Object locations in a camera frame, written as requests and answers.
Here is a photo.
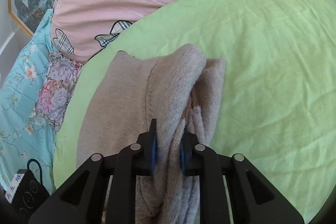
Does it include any pink pillow with plaid hearts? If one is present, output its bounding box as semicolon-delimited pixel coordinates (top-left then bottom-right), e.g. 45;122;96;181
50;0;320;65

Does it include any beige knit sweater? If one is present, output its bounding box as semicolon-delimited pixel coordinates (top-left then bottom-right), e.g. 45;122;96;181
76;43;227;224

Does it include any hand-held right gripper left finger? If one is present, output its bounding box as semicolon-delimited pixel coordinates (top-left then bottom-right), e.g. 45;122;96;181
28;119;158;224

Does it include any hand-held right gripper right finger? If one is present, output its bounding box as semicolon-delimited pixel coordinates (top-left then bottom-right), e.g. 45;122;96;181
180;132;305;224

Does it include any black cable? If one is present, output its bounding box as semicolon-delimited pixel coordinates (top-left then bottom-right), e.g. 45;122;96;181
26;158;44;183

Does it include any turquoise floral bed sheet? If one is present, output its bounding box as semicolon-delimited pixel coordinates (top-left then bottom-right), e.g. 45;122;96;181
0;8;63;192

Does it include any green bed sheet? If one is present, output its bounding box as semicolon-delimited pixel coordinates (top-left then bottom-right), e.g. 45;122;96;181
52;0;336;224

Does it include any floral ruffled pillow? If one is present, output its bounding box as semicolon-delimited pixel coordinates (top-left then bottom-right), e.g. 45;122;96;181
29;51;83;131

